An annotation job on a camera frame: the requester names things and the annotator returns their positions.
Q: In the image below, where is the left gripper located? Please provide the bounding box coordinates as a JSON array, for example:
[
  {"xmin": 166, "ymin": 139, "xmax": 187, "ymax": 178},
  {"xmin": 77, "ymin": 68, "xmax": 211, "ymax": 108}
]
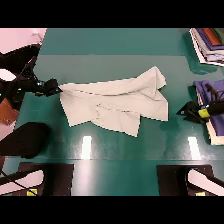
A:
[{"xmin": 42, "ymin": 77, "xmax": 64, "ymax": 98}]

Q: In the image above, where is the white shirt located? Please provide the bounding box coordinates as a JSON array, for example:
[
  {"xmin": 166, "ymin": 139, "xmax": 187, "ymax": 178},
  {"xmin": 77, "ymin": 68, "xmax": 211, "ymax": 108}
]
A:
[{"xmin": 58, "ymin": 65, "xmax": 170, "ymax": 138}]

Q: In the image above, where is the purple garment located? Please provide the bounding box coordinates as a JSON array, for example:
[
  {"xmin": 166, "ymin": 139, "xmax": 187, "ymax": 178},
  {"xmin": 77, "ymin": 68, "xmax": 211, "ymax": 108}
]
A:
[{"xmin": 192, "ymin": 78, "xmax": 224, "ymax": 113}]

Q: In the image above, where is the cream garment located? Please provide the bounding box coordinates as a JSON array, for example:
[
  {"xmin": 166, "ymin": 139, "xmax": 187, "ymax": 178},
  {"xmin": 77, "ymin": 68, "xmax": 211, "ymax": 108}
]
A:
[{"xmin": 199, "ymin": 93, "xmax": 224, "ymax": 146}]

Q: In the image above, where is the orange garment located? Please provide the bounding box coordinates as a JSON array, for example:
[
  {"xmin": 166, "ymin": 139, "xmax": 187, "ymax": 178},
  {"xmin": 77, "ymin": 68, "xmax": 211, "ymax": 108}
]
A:
[{"xmin": 202, "ymin": 27, "xmax": 223, "ymax": 46}]

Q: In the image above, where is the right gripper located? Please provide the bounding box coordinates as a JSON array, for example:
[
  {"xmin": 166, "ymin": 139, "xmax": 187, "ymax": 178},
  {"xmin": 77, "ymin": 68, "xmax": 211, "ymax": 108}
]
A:
[{"xmin": 181, "ymin": 100, "xmax": 203, "ymax": 125}]

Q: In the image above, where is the heap of clothes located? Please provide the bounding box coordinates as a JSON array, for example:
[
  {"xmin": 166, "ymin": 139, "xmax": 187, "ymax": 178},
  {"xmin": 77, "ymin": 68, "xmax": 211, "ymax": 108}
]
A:
[{"xmin": 188, "ymin": 27, "xmax": 224, "ymax": 68}]

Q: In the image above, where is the black cable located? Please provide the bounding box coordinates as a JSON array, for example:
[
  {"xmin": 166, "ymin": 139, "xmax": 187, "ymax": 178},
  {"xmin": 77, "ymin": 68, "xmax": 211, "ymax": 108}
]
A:
[{"xmin": 0, "ymin": 169, "xmax": 36, "ymax": 194}]

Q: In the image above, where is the dark blue garment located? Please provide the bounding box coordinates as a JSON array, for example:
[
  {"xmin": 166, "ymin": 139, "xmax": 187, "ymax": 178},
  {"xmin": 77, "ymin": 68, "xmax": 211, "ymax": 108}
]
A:
[{"xmin": 195, "ymin": 27, "xmax": 224, "ymax": 52}]

